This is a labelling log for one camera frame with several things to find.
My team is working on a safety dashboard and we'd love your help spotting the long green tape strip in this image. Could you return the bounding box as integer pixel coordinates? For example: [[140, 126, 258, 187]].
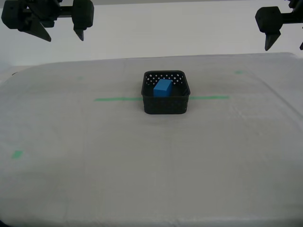
[[94, 95, 230, 102]]

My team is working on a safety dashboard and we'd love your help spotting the blue rectangular block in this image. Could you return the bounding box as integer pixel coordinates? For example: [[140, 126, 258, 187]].
[[153, 79, 173, 97]]

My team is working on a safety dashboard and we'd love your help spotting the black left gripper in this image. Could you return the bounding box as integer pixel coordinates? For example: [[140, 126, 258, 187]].
[[1, 0, 95, 43]]

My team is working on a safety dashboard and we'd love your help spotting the black perforated plastic basket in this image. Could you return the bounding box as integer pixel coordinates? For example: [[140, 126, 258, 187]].
[[141, 70, 191, 115]]

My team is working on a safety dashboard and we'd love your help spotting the white table cover sheet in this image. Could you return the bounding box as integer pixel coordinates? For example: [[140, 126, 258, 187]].
[[0, 52, 303, 227]]

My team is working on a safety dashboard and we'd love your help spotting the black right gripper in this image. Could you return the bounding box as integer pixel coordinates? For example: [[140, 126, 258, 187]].
[[255, 0, 303, 52]]

